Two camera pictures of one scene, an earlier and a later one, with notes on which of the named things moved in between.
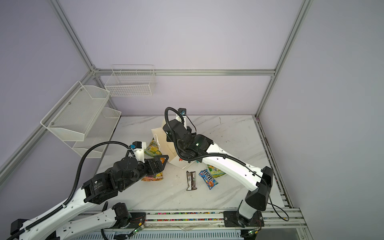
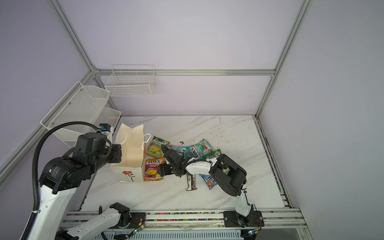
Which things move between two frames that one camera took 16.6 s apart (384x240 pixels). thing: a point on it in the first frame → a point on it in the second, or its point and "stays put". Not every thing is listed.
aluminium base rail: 274,218 stays put
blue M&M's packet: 209,180 stays put
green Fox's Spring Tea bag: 153,149 stays put
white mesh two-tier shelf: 80,120 stays put
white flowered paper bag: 168,149 → 131,168
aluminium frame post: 92,68 stays put
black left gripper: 152,170 → 117,157
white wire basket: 131,80 stays put
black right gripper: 187,129 → 163,170
